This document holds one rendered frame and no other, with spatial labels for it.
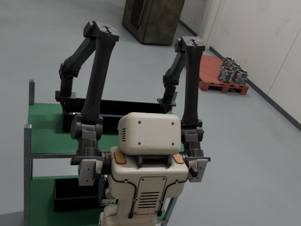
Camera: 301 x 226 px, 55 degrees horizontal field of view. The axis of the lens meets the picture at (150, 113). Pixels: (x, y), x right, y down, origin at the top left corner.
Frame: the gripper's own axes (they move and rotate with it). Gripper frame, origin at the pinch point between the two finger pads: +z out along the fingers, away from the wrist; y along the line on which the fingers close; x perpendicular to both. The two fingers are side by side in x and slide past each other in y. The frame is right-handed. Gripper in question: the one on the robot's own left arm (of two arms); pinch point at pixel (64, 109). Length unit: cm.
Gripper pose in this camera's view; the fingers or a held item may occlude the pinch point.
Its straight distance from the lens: 160.9
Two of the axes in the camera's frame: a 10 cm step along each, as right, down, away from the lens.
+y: -9.4, -0.6, -3.3
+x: 2.4, 5.7, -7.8
